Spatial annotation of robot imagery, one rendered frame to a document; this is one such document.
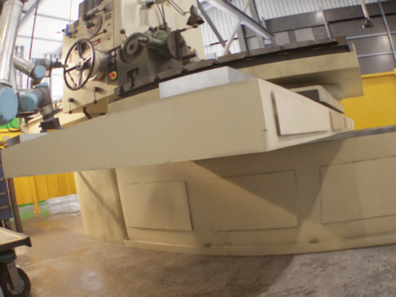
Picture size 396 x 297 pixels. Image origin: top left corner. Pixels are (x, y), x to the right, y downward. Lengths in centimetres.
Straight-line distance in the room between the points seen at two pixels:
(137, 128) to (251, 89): 22
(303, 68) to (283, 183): 66
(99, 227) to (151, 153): 204
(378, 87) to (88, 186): 333
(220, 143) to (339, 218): 125
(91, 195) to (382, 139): 207
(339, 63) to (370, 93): 275
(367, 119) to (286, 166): 243
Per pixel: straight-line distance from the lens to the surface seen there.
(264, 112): 49
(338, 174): 165
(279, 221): 176
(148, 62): 171
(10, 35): 147
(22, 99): 159
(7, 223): 337
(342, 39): 135
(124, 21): 237
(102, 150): 67
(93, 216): 260
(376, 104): 401
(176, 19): 297
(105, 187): 242
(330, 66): 129
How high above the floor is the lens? 62
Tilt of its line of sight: level
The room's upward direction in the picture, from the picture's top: 8 degrees counter-clockwise
